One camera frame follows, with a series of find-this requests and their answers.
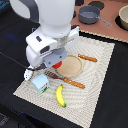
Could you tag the dark grey saucepan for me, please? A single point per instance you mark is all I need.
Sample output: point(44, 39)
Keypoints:
point(90, 15)

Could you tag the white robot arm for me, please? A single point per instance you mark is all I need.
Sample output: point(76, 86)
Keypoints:
point(54, 16)

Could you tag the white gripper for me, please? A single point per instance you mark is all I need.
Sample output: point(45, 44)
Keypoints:
point(43, 52)

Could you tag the beige bowl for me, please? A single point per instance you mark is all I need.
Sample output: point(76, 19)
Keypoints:
point(123, 14)

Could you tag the round wooden plate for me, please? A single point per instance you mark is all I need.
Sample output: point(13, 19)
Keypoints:
point(71, 66)

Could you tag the small blue milk carton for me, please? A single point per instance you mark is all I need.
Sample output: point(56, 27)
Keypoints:
point(40, 83)

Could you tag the beige woven placemat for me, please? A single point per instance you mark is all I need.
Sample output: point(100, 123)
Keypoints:
point(80, 103)

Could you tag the yellow toy banana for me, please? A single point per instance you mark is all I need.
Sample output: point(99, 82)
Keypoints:
point(59, 96)

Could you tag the red toy tomato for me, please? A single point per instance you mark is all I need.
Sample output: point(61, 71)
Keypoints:
point(57, 65)

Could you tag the wooden handled toy knife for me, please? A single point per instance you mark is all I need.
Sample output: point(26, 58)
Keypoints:
point(87, 58)

